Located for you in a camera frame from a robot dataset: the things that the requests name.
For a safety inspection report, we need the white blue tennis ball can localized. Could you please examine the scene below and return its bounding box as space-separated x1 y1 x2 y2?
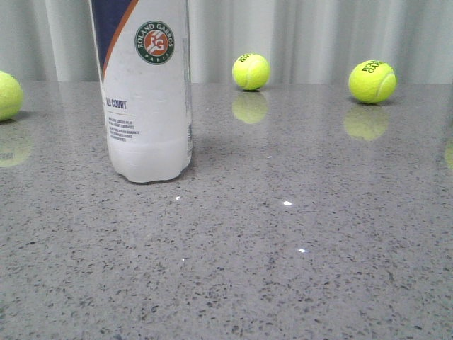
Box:
90 1 192 183

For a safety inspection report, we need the centre tennis ball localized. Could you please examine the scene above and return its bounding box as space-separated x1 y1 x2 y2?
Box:
232 53 270 91

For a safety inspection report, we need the right Roland Garros tennis ball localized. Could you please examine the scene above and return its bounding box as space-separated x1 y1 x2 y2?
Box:
348 59 397 104

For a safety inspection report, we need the far left tennis ball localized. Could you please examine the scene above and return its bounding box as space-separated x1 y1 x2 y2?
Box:
0 71 23 121

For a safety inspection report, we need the grey pleated curtain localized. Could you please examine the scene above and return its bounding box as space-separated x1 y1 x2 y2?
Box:
1 1 452 84

